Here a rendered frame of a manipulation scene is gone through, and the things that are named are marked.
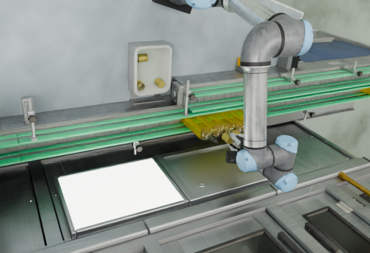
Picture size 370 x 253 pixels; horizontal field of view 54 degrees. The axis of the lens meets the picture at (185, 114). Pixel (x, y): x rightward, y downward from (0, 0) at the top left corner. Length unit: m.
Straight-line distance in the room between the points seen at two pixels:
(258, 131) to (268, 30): 0.32
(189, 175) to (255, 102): 0.51
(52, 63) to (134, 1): 0.43
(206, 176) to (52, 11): 0.90
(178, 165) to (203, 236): 0.38
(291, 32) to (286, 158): 0.42
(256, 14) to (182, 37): 0.51
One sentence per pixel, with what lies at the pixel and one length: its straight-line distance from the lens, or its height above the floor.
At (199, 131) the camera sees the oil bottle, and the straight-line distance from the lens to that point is 1.60.
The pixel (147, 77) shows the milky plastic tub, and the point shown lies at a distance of 1.71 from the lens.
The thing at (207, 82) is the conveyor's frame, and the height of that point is 0.88.
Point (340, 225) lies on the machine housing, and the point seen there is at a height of 1.61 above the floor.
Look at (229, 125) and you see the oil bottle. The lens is 1.63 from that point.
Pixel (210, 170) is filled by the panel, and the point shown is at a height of 1.17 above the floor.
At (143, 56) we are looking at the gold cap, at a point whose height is 0.80.
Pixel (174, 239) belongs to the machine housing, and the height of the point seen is 1.43.
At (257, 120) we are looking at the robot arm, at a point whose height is 1.45.
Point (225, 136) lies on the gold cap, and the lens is 1.56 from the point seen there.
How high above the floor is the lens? 2.26
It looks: 52 degrees down
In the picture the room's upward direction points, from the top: 132 degrees clockwise
